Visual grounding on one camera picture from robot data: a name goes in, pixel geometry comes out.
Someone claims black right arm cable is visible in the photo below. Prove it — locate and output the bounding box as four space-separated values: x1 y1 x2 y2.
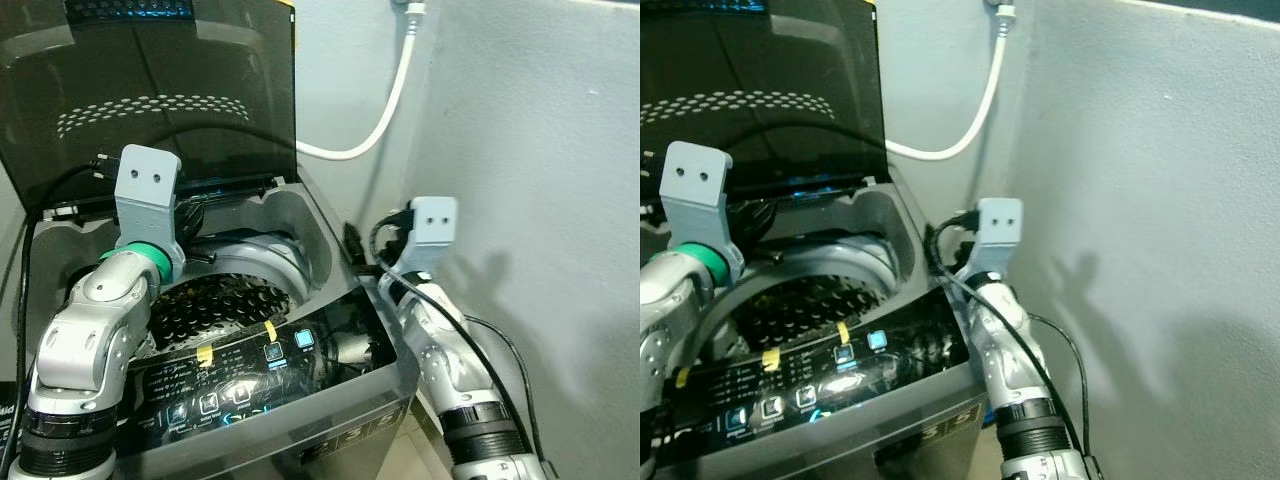
368 214 549 466
928 218 1099 473

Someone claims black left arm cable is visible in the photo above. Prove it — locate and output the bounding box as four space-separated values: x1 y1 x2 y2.
0 163 123 479

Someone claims glossy black washer control panel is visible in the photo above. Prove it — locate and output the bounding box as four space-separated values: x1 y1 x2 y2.
652 288 971 467
128 298 397 453

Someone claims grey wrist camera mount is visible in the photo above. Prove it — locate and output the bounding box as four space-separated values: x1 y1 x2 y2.
659 140 747 287
384 195 460 278
958 196 1025 278
112 144 186 273

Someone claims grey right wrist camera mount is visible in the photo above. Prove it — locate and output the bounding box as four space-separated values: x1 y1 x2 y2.
958 196 1025 278
384 195 460 278

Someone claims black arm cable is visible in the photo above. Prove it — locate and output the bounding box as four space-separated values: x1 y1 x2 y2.
0 163 123 479
368 214 549 466
928 218 1099 473

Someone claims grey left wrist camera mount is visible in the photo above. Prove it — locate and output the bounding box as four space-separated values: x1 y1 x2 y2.
659 140 747 287
112 144 186 273

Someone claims grey top-load washing machine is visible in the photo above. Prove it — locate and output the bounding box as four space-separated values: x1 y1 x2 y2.
640 163 1003 480
0 168 422 480

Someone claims perforated steel washer drum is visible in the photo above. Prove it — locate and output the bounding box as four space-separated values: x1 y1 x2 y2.
712 262 903 353
148 240 312 353

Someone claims white water hose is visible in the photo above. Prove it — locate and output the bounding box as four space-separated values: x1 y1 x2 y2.
884 0 1018 162
295 0 428 162

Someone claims dark tinted washer lid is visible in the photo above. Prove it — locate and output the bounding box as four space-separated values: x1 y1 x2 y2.
640 0 890 198
0 0 300 217

